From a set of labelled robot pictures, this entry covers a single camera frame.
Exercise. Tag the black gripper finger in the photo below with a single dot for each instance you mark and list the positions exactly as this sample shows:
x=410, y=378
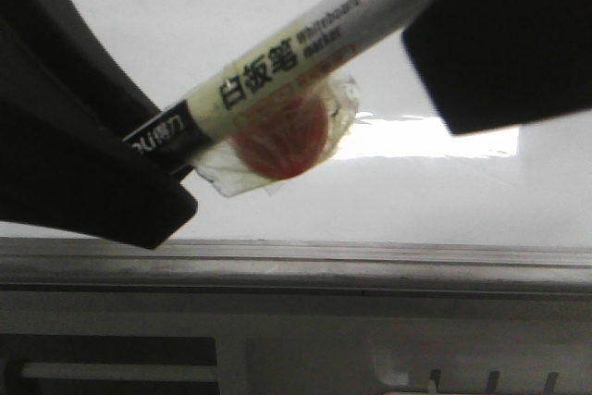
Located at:
x=66, y=110
x=487, y=64

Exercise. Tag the black white whiteboard marker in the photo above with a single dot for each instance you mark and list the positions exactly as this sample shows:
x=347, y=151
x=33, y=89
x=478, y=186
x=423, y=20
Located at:
x=317, y=42

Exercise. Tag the red round magnet with tape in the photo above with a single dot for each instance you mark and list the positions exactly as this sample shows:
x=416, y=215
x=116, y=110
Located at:
x=287, y=138

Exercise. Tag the grey aluminium whiteboard tray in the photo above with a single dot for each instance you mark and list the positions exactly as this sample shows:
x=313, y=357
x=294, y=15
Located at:
x=297, y=265

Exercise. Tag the white whiteboard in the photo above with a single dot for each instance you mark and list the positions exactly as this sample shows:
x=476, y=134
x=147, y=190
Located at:
x=398, y=176

